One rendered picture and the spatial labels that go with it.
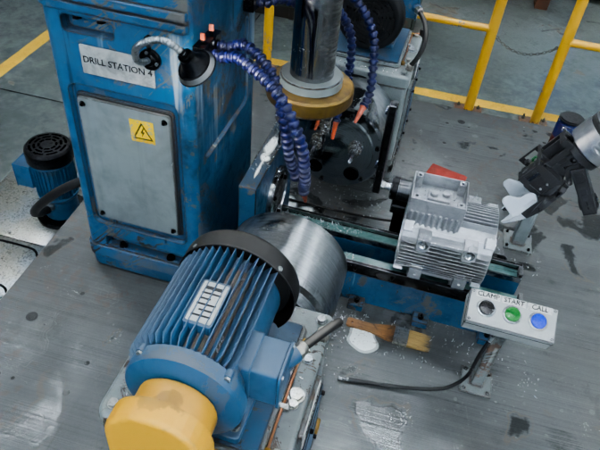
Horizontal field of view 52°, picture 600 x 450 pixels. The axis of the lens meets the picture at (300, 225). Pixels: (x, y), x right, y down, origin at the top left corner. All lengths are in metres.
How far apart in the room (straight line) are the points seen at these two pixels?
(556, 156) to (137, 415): 0.86
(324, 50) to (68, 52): 0.48
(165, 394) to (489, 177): 1.51
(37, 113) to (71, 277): 2.23
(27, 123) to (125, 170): 2.36
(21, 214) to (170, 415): 1.78
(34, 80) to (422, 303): 3.07
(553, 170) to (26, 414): 1.14
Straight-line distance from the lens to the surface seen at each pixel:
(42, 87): 3.99
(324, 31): 1.19
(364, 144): 1.58
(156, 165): 1.31
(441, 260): 1.38
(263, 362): 0.79
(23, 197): 2.49
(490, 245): 1.36
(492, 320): 1.25
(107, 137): 1.33
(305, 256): 1.14
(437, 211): 1.34
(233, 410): 0.78
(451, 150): 2.13
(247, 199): 1.31
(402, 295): 1.50
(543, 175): 1.22
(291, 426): 0.92
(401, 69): 1.76
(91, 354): 1.46
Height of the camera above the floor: 1.96
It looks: 43 degrees down
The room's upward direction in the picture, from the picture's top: 6 degrees clockwise
